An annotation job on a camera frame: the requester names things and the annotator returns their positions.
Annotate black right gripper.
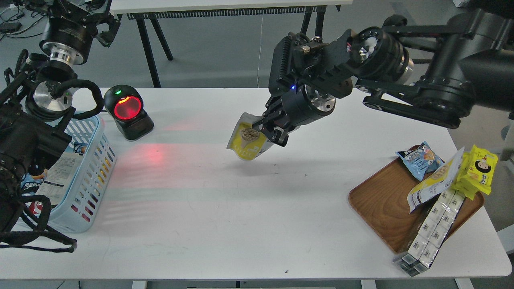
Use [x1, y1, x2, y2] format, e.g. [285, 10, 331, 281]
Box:
[252, 84, 336, 147]

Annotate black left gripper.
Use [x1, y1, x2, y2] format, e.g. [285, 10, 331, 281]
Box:
[24, 0, 120, 65]

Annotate yellow white snack pouch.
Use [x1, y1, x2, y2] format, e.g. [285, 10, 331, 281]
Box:
[226, 113, 274, 161]
[406, 147, 465, 213]

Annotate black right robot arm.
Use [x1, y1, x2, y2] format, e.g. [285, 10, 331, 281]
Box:
[252, 9, 514, 146]

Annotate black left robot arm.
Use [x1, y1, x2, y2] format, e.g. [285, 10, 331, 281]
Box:
[0, 0, 120, 252]

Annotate white snack packet in basket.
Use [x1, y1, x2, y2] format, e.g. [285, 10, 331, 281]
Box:
[21, 142, 88, 207]

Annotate blue snack bag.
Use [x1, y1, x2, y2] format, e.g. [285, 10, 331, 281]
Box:
[396, 141, 444, 181]

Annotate light blue plastic basket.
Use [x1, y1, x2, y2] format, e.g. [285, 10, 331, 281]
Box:
[16, 114, 117, 234]

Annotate white boxed snack multipack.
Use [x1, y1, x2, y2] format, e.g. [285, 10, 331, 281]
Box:
[393, 189, 465, 277]

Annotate yellow snack bag cartoon face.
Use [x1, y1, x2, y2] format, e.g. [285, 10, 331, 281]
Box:
[451, 145, 499, 200]

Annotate black barcode scanner red window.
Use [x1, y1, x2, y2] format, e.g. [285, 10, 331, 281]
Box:
[104, 84, 154, 141]

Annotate background table black legs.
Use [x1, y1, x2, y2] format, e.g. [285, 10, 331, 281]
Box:
[110, 0, 354, 88]

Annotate black floor cables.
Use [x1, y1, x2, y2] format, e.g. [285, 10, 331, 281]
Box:
[0, 0, 45, 41]

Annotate white hanging cable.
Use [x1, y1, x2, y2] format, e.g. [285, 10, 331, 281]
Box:
[257, 15, 264, 88]

